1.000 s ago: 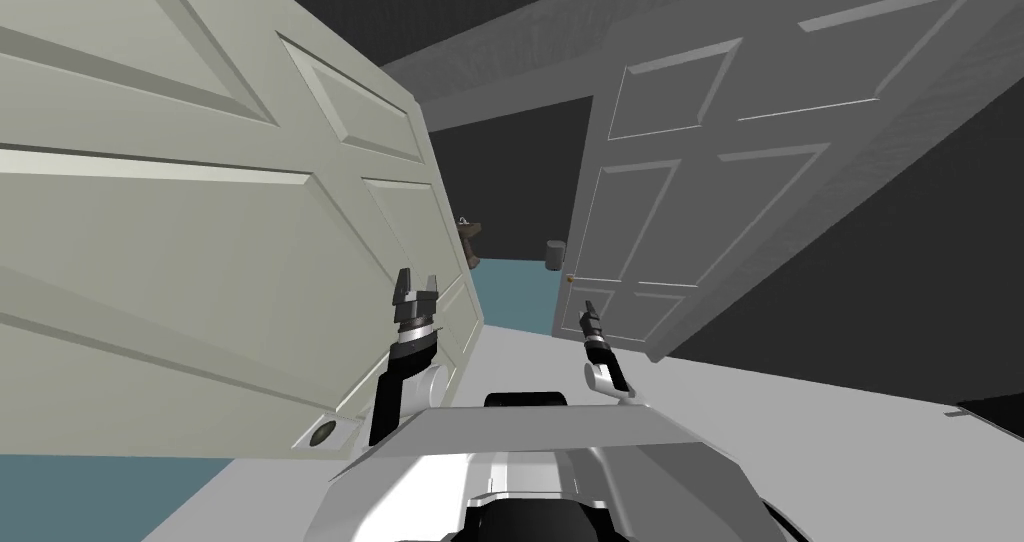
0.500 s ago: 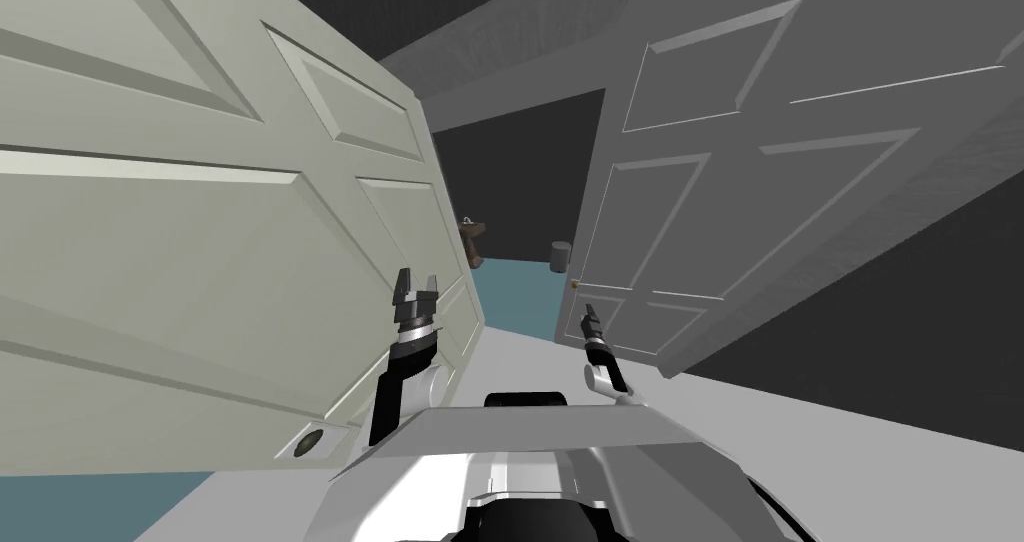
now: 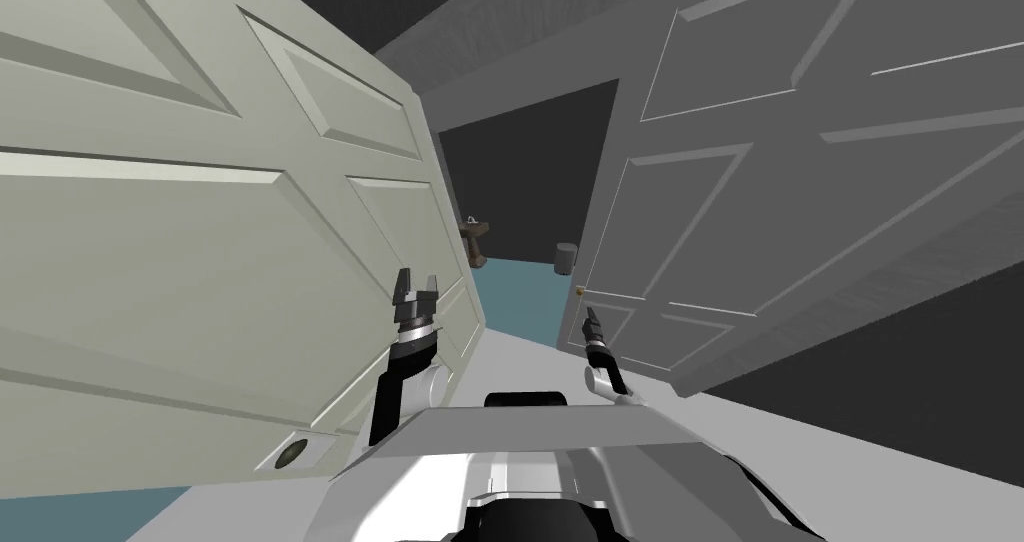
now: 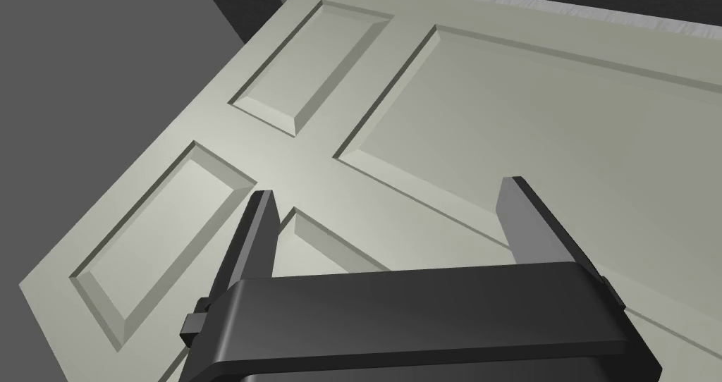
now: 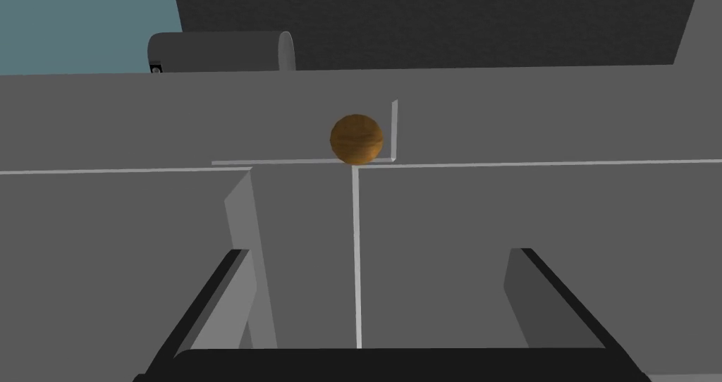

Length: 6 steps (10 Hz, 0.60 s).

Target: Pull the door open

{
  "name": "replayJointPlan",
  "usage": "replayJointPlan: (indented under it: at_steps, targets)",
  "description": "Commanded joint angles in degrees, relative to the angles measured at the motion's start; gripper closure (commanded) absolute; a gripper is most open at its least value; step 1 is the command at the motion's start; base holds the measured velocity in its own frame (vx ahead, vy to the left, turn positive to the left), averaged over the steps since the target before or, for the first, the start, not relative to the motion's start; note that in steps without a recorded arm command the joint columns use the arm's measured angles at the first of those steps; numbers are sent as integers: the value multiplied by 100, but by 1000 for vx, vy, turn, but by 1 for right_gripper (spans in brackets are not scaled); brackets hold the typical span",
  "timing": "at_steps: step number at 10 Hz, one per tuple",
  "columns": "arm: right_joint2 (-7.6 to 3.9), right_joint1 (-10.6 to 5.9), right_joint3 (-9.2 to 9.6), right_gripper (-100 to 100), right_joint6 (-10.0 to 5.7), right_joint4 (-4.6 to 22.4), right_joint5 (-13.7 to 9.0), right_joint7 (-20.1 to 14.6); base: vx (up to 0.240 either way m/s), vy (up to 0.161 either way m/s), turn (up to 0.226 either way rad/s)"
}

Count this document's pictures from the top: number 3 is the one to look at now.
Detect grey panelled door leaf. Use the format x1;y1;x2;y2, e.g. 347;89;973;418
556;0;1024;400

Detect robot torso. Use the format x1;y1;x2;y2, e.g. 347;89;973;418
303;391;827;542

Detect cream panelled door leaf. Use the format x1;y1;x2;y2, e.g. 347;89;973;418
0;0;490;502

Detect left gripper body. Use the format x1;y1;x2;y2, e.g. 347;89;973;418
390;290;442;335

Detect dark round door knob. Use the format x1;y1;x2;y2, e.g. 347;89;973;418
273;438;310;471

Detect brown pedestal sink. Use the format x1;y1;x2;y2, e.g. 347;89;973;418
459;214;492;271

